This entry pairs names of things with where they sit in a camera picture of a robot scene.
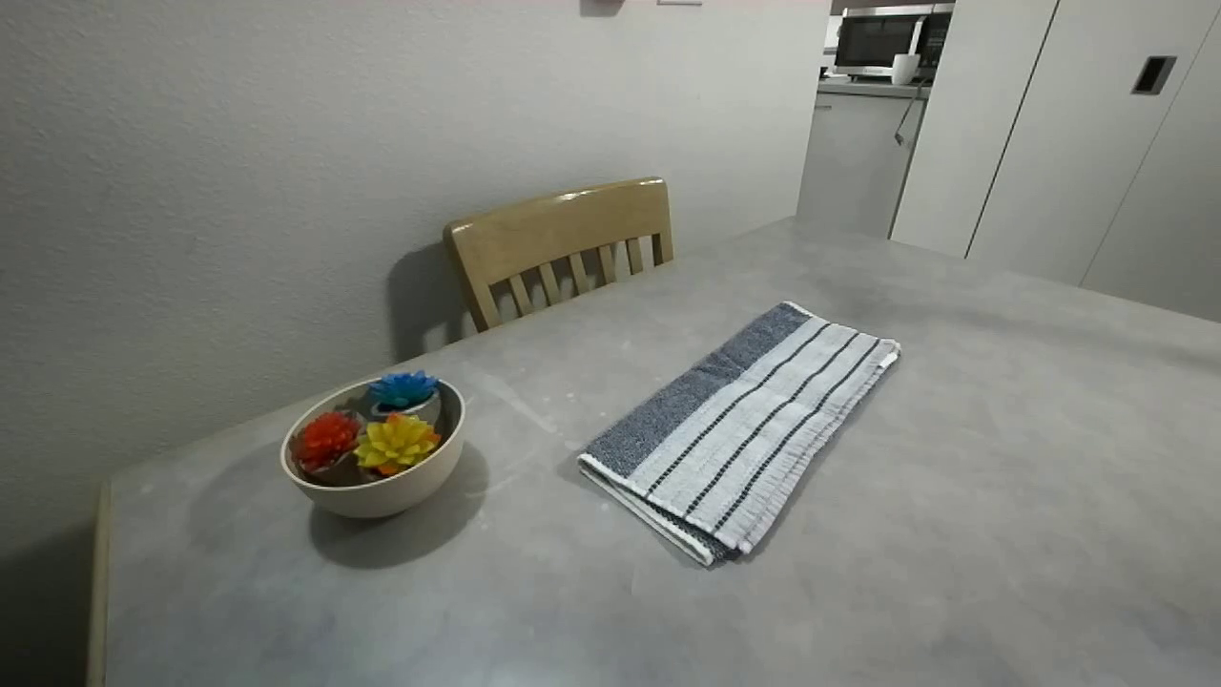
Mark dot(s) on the red flower decoration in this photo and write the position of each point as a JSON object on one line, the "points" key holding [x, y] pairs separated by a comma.
{"points": [[324, 442]]}

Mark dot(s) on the microwave oven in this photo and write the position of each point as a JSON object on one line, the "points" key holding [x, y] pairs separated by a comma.
{"points": [[876, 35]]}

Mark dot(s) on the blue flower decoration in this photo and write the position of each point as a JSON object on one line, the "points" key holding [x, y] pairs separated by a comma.
{"points": [[403, 392]]}

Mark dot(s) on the black wall switch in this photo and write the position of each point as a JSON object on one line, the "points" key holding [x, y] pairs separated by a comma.
{"points": [[1152, 76]]}

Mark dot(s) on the beige bowl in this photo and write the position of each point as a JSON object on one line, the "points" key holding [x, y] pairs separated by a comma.
{"points": [[356, 494]]}

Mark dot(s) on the blue white striped towel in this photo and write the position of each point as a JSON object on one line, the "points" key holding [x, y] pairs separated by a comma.
{"points": [[714, 455]]}

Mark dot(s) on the beige wooden chair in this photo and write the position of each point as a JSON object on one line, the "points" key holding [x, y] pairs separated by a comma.
{"points": [[564, 247]]}

